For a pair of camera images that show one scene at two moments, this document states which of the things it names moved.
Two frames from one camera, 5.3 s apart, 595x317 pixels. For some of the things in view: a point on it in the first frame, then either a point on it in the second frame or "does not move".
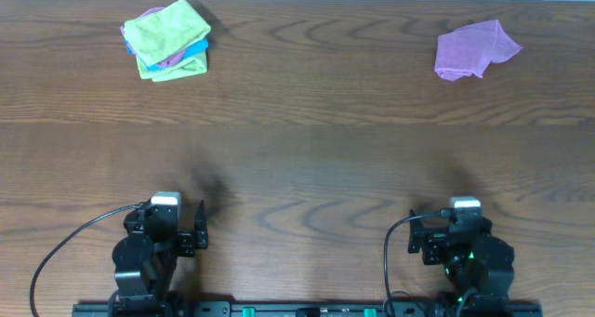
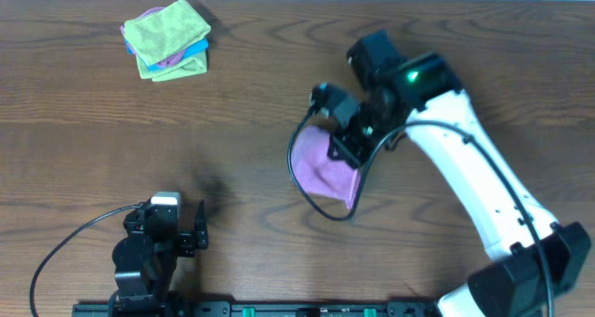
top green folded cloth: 163,34 does not move
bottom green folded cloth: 193,65 does not move
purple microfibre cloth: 470,49 to 315,171
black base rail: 308,310 does not move
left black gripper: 187,241 does not move
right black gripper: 435,238 to 354,153
